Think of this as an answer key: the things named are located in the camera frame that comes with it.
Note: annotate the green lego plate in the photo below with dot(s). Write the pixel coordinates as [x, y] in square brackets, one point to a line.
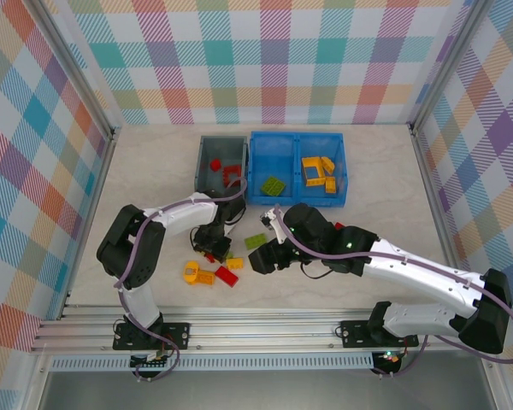
[273, 186]
[255, 241]

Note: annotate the yellow lego slope piece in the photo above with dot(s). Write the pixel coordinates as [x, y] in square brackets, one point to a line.
[327, 164]

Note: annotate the red lego frame piece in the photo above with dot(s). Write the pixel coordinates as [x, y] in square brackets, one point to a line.
[227, 171]

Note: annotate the small red lego brick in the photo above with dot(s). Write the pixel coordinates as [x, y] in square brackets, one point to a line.
[216, 165]

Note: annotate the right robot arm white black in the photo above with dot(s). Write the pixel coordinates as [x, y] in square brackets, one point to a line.
[419, 273]

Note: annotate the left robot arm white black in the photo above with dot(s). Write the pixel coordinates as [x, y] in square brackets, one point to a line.
[184, 215]

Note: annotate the small yellow lego brick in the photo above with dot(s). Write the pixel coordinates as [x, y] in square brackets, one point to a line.
[235, 264]

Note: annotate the yellow round-ended lego piece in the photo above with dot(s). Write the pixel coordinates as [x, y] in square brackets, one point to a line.
[205, 277]

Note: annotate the grey plastic bin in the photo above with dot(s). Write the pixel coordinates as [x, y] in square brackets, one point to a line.
[228, 149]

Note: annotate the small circuit board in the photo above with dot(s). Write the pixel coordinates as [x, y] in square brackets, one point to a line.
[389, 358]
[151, 363]

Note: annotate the yellow lego window frame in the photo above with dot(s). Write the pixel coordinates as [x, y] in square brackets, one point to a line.
[314, 183]

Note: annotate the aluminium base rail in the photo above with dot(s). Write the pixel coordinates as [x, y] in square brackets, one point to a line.
[261, 329]

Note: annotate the aluminium side rail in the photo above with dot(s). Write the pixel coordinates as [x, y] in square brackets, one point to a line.
[98, 183]
[436, 205]

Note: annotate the aluminium frame post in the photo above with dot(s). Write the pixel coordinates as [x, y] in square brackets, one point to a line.
[74, 70]
[449, 64]

